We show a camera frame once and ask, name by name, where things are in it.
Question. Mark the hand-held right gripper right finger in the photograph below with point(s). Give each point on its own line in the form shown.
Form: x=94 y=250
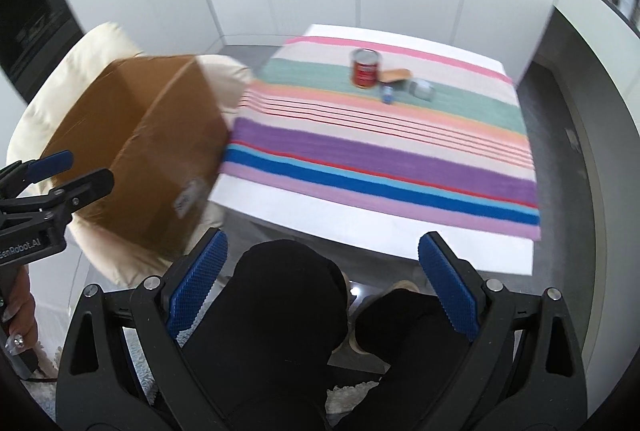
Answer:
x=447 y=281

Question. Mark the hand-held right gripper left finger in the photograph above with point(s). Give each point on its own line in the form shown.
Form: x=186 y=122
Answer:
x=197 y=281

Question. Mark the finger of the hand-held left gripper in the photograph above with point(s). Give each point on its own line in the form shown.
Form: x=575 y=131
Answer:
x=50 y=162
x=85 y=188

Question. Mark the brown cardboard box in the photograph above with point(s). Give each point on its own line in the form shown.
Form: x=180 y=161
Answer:
x=150 y=151

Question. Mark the person's left hand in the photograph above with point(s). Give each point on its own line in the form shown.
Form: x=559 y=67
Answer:
x=22 y=311

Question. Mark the person's beige shoe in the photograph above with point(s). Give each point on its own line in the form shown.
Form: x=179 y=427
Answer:
x=344 y=285
x=402 y=286

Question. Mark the person's black pants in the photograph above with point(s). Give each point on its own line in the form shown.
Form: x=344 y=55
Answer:
x=280 y=311

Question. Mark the cream padded armchair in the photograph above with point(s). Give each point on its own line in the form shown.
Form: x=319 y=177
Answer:
x=107 y=42

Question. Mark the striped colourful cloth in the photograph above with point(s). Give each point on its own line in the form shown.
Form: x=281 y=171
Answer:
x=375 y=151

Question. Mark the small clear container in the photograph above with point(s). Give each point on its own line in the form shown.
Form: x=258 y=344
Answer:
x=421 y=90

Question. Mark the small blue bottle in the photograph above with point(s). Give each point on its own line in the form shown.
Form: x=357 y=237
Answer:
x=387 y=94

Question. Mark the beige makeup sponge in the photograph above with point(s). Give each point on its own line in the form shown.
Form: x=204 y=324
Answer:
x=396 y=76

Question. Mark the red metallic jar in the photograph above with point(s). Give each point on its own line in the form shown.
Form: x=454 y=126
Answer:
x=365 y=70

